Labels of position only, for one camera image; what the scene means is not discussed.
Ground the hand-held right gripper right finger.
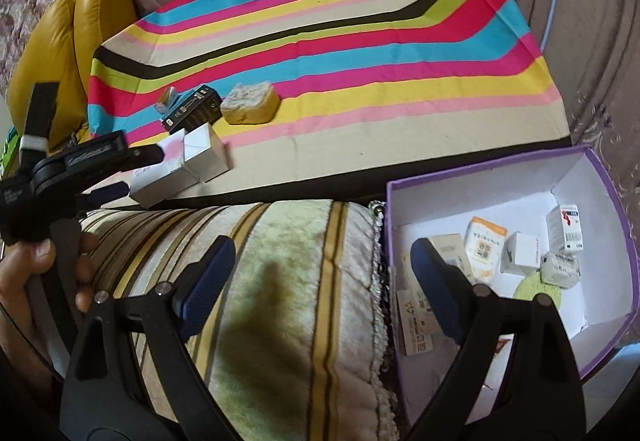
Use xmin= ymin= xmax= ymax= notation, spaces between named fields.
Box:
xmin=405 ymin=237 xmax=586 ymax=441

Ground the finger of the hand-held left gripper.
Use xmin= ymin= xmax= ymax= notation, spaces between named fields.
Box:
xmin=125 ymin=144 xmax=167 ymax=170
xmin=82 ymin=182 xmax=132 ymax=208

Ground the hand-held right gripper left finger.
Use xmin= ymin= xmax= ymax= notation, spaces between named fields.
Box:
xmin=59 ymin=236 xmax=236 ymax=441

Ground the white and pink box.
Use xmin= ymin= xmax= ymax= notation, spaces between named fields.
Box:
xmin=129 ymin=128 xmax=198 ymax=208

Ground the white printed medicine box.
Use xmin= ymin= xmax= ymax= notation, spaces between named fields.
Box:
xmin=397 ymin=288 xmax=436 ymax=357

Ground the purple cardboard storage box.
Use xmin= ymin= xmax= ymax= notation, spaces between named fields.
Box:
xmin=384 ymin=144 xmax=638 ymax=427

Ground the person's left hand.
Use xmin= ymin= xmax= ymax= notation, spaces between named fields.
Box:
xmin=0 ymin=232 xmax=101 ymax=372

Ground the beige cardboard box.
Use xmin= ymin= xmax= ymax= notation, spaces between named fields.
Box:
xmin=427 ymin=233 xmax=476 ymax=282

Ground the green plastic item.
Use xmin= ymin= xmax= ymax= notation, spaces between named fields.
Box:
xmin=0 ymin=126 xmax=21 ymax=172

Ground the small grey box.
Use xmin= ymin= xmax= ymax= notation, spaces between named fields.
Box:
xmin=156 ymin=86 xmax=180 ymax=114

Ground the orange and white packet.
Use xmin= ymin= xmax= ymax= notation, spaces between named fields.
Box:
xmin=464 ymin=216 xmax=508 ymax=284

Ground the plain white box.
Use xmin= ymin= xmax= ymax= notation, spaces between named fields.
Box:
xmin=184 ymin=122 xmax=233 ymax=183

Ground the black box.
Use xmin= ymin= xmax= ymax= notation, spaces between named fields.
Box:
xmin=161 ymin=85 xmax=223 ymax=132

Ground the small white cube box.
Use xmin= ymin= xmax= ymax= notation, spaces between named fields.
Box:
xmin=501 ymin=232 xmax=542 ymax=276

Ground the round yellow-green pad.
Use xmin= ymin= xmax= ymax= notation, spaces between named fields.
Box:
xmin=512 ymin=271 xmax=556 ymax=304

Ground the yellow sponge block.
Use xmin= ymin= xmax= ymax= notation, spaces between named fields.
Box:
xmin=221 ymin=82 xmax=279 ymax=125

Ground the crumpled white box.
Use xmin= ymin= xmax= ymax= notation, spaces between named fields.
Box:
xmin=540 ymin=251 xmax=581 ymax=289

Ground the yellow cushion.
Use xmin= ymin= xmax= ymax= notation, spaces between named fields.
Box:
xmin=7 ymin=0 xmax=138 ymax=144

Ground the white box with red label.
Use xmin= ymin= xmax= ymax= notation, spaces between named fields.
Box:
xmin=546 ymin=204 xmax=585 ymax=254

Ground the colourful striped cloth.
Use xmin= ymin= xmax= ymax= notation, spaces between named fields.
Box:
xmin=87 ymin=0 xmax=573 ymax=209

